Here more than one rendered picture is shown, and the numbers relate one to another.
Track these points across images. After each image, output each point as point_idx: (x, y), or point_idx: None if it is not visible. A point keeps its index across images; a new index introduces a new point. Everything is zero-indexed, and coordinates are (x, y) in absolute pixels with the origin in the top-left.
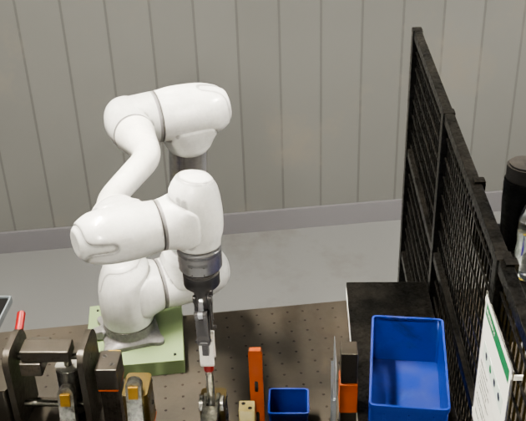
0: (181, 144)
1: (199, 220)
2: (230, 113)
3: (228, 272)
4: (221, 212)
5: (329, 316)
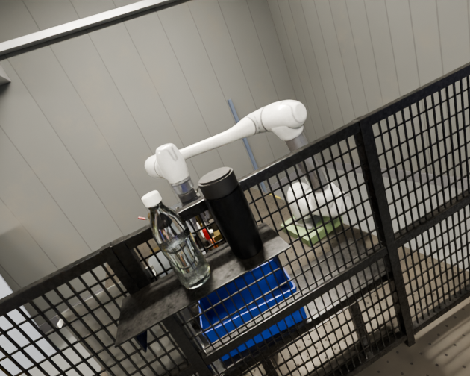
0: (274, 133)
1: (160, 167)
2: (295, 117)
3: (341, 208)
4: (170, 165)
5: (409, 261)
